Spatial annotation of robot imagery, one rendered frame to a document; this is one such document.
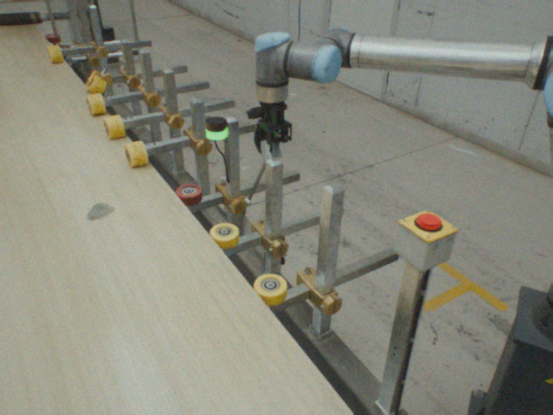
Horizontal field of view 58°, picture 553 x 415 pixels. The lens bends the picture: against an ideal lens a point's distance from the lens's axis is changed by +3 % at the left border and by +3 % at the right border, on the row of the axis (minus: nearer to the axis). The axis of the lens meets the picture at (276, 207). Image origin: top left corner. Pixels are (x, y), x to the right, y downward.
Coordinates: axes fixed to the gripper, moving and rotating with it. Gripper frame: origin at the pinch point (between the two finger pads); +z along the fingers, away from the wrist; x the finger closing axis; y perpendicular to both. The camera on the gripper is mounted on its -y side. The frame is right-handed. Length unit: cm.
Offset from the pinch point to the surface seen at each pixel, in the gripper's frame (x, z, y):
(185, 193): -22.7, 10.8, -12.3
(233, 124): -7.6, -10.7, -6.9
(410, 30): 252, 32, -192
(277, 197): -7.7, 1.1, 17.9
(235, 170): -7.7, 4.6, -7.1
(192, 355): -46, 12, 46
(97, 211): -48, 10, -15
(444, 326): 85, 102, 16
